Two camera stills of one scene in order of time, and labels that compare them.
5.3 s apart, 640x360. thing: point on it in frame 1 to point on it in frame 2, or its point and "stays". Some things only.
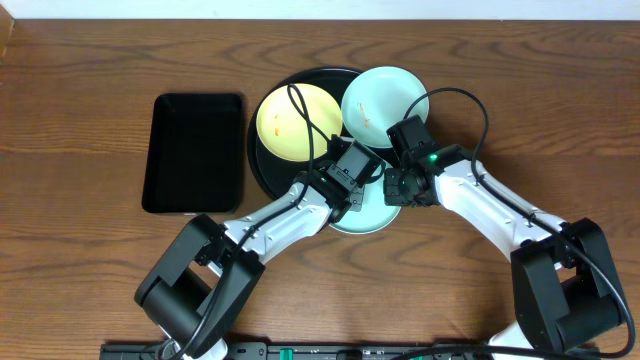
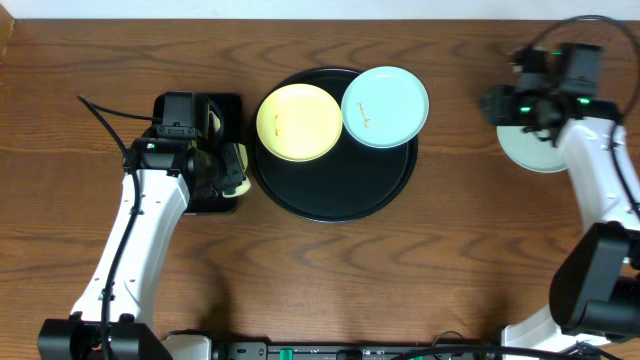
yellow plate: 283,129 stays
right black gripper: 390,194 to 496,98
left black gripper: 347,195 to 230,167
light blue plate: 377,99 stays
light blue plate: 375,214 to 530,151
